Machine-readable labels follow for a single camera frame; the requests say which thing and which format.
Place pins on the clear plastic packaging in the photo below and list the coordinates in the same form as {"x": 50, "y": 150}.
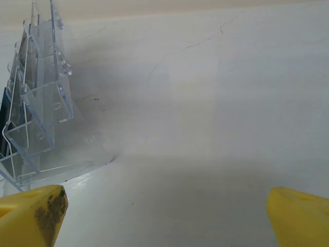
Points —
{"x": 46, "y": 103}

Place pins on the black card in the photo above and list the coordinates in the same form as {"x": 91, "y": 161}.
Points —
{"x": 4, "y": 121}

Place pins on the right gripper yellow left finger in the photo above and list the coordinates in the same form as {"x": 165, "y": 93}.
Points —
{"x": 20, "y": 221}

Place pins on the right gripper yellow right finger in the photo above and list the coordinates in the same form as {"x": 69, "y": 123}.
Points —
{"x": 300, "y": 221}

